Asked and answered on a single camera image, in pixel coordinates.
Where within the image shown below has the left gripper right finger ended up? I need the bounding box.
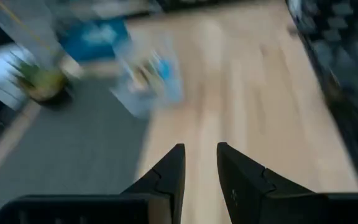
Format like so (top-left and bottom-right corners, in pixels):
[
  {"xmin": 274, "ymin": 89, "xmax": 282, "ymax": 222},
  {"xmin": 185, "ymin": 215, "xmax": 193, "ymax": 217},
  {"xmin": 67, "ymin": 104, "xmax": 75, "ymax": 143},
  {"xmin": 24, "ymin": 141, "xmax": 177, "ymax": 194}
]
[{"xmin": 216, "ymin": 142, "xmax": 358, "ymax": 224}]

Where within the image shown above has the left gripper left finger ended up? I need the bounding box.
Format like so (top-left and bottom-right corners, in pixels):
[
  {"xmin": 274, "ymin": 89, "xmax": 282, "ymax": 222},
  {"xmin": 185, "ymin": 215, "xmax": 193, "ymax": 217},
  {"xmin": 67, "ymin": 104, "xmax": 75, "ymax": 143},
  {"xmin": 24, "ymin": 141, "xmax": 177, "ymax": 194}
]
[{"xmin": 0, "ymin": 143, "xmax": 186, "ymax": 224}]

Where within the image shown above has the brown green granola bar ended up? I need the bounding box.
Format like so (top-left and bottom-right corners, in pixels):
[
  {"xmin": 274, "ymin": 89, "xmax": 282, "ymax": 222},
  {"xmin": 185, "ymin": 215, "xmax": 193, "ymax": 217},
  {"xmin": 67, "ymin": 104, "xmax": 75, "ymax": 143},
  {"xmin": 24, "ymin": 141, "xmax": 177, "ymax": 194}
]
[{"xmin": 135, "ymin": 65, "xmax": 155, "ymax": 91}]

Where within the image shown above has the bright blue granola bar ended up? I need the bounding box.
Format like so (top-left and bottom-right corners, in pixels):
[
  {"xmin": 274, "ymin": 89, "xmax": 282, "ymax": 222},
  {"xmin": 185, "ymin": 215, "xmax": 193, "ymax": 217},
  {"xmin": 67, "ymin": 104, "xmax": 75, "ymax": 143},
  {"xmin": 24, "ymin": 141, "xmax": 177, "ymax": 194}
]
[{"xmin": 157, "ymin": 58, "xmax": 172, "ymax": 80}]

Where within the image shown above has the silver blue granola bar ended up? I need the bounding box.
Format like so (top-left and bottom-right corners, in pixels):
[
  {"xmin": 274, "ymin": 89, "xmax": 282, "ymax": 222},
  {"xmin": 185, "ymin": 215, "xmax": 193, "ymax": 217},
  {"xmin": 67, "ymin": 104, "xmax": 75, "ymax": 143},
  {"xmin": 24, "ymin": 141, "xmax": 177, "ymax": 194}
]
[{"xmin": 81, "ymin": 24, "xmax": 117, "ymax": 44}]

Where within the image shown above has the grey woven placemat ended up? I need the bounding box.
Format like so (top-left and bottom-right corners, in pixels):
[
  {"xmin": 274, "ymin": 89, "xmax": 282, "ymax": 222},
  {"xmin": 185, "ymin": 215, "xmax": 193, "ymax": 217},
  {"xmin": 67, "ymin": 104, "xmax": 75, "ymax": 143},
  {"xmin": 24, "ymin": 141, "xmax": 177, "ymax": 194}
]
[{"xmin": 0, "ymin": 79, "xmax": 155, "ymax": 224}]

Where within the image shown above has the succulent plant in black pot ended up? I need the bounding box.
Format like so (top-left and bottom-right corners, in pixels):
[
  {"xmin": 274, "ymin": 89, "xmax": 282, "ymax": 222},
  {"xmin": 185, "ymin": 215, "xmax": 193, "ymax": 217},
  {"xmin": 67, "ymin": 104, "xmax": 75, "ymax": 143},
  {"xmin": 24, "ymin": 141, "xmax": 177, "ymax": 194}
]
[{"xmin": 7, "ymin": 52, "xmax": 74, "ymax": 106}]

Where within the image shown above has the teal plastic bin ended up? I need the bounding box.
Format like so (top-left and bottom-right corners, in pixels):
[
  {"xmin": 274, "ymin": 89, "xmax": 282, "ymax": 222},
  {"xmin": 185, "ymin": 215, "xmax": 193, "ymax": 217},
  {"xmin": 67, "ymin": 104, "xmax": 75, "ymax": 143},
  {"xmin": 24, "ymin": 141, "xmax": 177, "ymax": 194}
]
[{"xmin": 57, "ymin": 17, "xmax": 132, "ymax": 63}]

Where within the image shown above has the clear plastic bin with handles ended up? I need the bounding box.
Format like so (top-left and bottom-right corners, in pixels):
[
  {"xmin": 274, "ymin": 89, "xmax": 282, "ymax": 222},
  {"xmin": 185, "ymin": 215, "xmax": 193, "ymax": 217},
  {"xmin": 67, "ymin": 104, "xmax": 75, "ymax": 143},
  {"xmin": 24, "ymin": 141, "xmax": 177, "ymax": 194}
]
[{"xmin": 110, "ymin": 34, "xmax": 185, "ymax": 121}]

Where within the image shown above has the yellow cable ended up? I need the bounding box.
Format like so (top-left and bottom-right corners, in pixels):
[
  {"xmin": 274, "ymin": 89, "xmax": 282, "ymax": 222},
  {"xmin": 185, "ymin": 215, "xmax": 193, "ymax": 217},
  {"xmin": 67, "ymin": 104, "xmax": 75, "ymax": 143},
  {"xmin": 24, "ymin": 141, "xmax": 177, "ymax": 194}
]
[{"xmin": 0, "ymin": 0, "xmax": 54, "ymax": 54}]

